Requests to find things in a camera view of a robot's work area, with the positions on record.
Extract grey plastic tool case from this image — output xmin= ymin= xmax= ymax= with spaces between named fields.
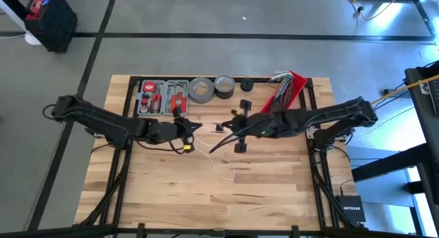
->
xmin=136 ymin=79 xmax=191 ymax=117

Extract red plastic bin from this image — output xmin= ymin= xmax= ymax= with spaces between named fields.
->
xmin=259 ymin=70 xmax=309 ymax=115

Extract small grey tape roll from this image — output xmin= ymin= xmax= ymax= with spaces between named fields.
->
xmin=213 ymin=74 xmax=236 ymax=100

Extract thin white cord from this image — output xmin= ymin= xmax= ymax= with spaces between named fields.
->
xmin=195 ymin=128 xmax=237 ymax=182

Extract black aluminium table frame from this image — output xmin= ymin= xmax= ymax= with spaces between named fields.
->
xmin=0 ymin=75 xmax=439 ymax=238

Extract black hanging arm cable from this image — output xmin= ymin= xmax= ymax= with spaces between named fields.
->
xmin=208 ymin=130 xmax=241 ymax=155

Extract yellow cable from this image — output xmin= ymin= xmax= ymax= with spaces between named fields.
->
xmin=370 ymin=74 xmax=439 ymax=106

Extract black spool of blue cable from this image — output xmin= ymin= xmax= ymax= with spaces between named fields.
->
xmin=240 ymin=78 xmax=255 ymax=92

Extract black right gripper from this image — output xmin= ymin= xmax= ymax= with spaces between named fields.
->
xmin=222 ymin=99 xmax=275 ymax=154

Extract grey duct tape roll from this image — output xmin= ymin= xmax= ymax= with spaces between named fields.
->
xmin=187 ymin=77 xmax=215 ymax=104

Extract black side desk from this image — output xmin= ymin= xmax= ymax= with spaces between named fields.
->
xmin=351 ymin=60 xmax=439 ymax=206

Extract small claw hammer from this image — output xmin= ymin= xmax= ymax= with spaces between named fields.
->
xmin=167 ymin=81 xmax=189 ymax=95

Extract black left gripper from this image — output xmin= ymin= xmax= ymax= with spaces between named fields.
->
xmin=150 ymin=108 xmax=203 ymax=153

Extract black Netgear router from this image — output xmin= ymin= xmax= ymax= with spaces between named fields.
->
xmin=335 ymin=195 xmax=367 ymax=224

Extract red-handled pliers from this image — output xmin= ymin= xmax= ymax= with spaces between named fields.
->
xmin=150 ymin=91 xmax=163 ymax=113

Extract pale yellow extension cord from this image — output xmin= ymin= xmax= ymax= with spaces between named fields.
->
xmin=329 ymin=0 xmax=405 ymax=22

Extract black and red toolbox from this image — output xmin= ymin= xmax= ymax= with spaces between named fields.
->
xmin=23 ymin=0 xmax=79 ymax=53

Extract bundle of coloured wires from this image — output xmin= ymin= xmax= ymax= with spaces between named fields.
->
xmin=267 ymin=70 xmax=296 ymax=112

